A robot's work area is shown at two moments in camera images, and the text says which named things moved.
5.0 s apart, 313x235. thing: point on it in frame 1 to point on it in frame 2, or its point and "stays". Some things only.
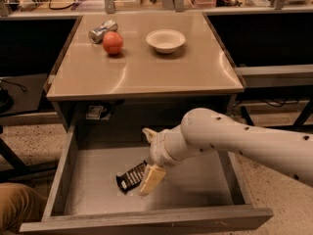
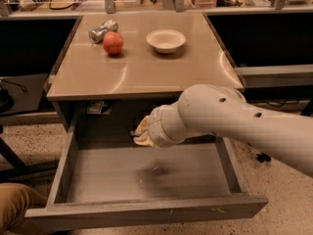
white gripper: [158, 149] to [156, 130]
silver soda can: [96, 34] stays
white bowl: [165, 40] stays
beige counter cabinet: [141, 70] stays
